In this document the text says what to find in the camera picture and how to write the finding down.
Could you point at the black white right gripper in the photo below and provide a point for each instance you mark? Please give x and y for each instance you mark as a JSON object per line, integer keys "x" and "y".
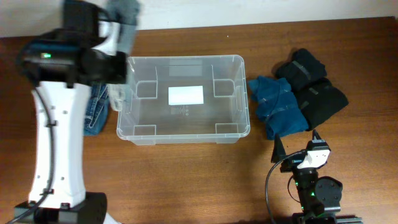
{"x": 289, "y": 163}

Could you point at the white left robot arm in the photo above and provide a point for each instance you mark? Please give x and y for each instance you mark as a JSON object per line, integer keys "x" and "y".
{"x": 58, "y": 193}

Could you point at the teal blue folded garment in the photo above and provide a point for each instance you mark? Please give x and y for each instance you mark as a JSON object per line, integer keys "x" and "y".
{"x": 277, "y": 107}

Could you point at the clear plastic storage bin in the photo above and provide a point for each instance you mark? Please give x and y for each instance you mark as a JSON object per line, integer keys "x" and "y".
{"x": 148, "y": 119}

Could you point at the white label in bin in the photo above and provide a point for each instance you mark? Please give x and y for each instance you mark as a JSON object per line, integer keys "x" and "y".
{"x": 186, "y": 95}

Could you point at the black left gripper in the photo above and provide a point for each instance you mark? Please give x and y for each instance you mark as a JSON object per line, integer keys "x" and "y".
{"x": 116, "y": 75}

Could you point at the black folded garment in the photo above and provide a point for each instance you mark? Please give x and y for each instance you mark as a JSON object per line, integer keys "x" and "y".
{"x": 320, "y": 101}
{"x": 302, "y": 70}

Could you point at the dark blue jeans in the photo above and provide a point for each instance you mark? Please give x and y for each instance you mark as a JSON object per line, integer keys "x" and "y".
{"x": 96, "y": 110}

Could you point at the black folded garment lower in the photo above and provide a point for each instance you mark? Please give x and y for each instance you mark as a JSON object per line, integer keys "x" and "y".
{"x": 320, "y": 101}

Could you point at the black folded garment upper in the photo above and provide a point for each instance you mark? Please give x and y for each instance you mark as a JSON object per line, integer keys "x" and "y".
{"x": 302, "y": 70}

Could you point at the light blue jeans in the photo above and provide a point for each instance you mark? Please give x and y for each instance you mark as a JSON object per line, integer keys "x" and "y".
{"x": 126, "y": 13}

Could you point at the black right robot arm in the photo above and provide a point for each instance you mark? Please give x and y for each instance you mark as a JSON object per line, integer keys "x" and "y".
{"x": 319, "y": 197}

